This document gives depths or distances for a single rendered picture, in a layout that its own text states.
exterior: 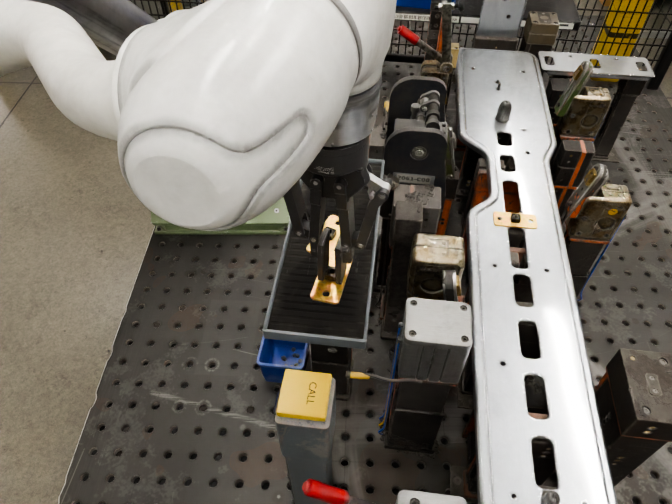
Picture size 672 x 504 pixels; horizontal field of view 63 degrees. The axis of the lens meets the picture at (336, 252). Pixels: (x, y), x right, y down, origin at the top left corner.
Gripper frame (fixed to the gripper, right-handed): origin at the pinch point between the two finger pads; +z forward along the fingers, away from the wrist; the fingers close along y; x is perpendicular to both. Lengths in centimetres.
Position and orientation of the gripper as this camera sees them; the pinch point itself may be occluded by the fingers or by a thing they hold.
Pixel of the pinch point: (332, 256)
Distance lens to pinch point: 68.7
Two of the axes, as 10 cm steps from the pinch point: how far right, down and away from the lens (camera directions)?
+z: 0.0, 6.5, 7.6
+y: 9.7, 2.0, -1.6
